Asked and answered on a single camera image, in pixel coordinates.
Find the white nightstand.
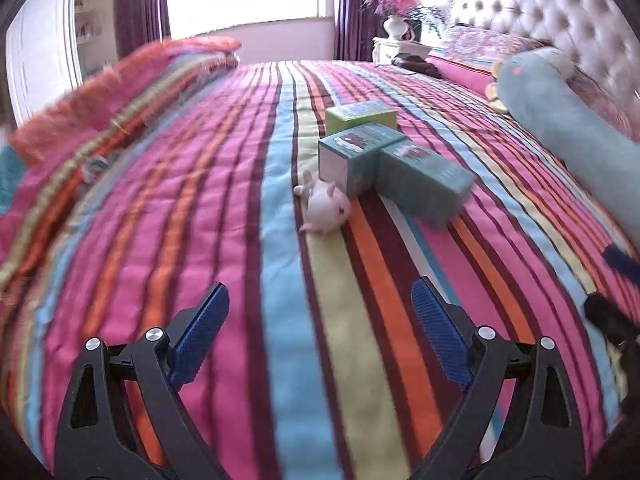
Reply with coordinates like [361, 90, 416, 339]
[372, 36, 433, 66]

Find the long blue plush pillow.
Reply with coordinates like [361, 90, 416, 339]
[492, 47, 640, 241]

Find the tufted pale headboard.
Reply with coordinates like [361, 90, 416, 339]
[447, 0, 640, 131]

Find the white wardrobe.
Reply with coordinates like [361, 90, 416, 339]
[5, 0, 83, 126]

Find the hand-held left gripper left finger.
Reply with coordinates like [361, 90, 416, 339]
[54, 281, 232, 480]

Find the white plush toy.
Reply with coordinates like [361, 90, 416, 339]
[292, 170, 352, 234]

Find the green carton box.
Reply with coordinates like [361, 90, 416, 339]
[325, 100, 398, 137]

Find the teal carton box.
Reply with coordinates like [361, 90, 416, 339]
[318, 122, 407, 196]
[376, 141, 476, 228]

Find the purple curtain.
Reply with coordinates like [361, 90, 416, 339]
[331, 0, 376, 63]
[114, 0, 172, 61]

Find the folded orange striped blanket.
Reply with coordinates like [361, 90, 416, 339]
[10, 37, 243, 167]

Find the dark object on bed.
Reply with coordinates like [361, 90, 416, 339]
[391, 54, 443, 80]

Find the striped multicolour bedspread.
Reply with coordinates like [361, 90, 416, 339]
[0, 57, 640, 480]

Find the pink patterned pillow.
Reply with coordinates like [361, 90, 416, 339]
[425, 25, 556, 97]

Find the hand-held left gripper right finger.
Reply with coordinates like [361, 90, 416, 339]
[411, 276, 586, 480]

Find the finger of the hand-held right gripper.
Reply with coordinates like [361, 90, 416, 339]
[584, 292, 640, 347]
[602, 246, 640, 282]

